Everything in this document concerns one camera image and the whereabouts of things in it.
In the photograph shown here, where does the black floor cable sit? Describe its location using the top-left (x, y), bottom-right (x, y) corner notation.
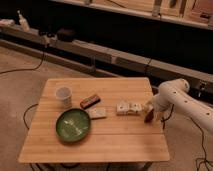
top-left (0, 46), bottom-right (48, 76)
top-left (188, 116), bottom-right (213, 171)

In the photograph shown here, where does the black device on ledge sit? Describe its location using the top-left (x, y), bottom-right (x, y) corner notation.
top-left (57, 28), bottom-right (76, 42)

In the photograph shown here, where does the wooden table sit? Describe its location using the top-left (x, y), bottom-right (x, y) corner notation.
top-left (18, 77), bottom-right (170, 163)

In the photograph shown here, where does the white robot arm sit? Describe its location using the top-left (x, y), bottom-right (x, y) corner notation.
top-left (143, 79), bottom-right (213, 134)

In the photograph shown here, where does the black floor cable left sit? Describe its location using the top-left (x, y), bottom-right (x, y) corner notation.
top-left (0, 46), bottom-right (48, 76)

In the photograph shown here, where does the brown rectangular block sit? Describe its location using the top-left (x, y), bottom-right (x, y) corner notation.
top-left (80, 94), bottom-right (101, 109)

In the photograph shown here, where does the green round plate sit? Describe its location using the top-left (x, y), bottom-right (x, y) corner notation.
top-left (55, 108), bottom-right (91, 143)

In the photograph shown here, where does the black floor cable right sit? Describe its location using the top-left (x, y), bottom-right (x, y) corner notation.
top-left (188, 116), bottom-right (213, 171)

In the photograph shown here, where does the red pepper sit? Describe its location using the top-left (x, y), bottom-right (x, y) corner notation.
top-left (144, 110), bottom-right (154, 123)

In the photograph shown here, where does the pale sponge block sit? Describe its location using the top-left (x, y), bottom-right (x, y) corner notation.
top-left (88, 108), bottom-right (107, 119)

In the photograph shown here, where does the white ceramic cup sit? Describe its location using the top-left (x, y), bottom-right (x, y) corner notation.
top-left (55, 87), bottom-right (72, 108)

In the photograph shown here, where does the white spray bottle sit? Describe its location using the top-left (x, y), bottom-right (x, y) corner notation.
top-left (17, 11), bottom-right (30, 31)

